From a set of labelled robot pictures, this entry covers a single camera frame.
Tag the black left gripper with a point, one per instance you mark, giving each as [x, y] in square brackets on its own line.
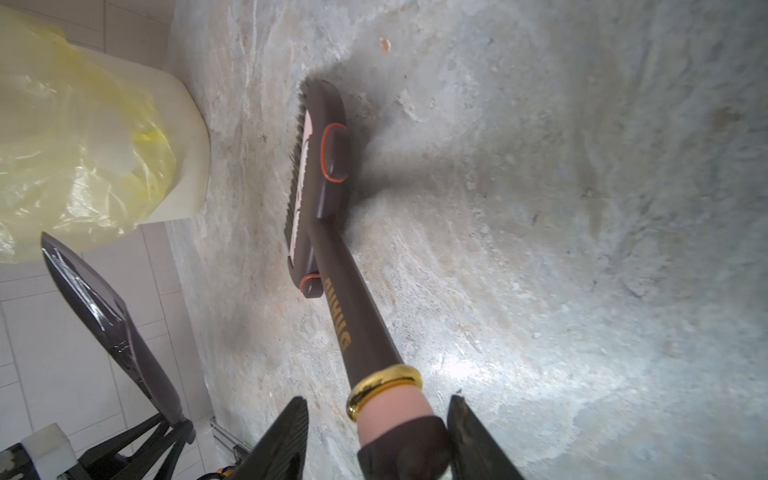
[48, 454]

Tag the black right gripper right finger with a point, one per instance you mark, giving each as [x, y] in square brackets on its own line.
[476, 455]

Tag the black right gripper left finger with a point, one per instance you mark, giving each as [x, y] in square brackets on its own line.
[281, 452]

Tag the brown hand brush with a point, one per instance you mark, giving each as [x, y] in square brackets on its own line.
[399, 434]

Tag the brown dustpan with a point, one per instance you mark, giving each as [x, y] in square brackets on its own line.
[105, 314]

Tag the yellow-lined trash bin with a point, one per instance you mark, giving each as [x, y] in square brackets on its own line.
[92, 146]

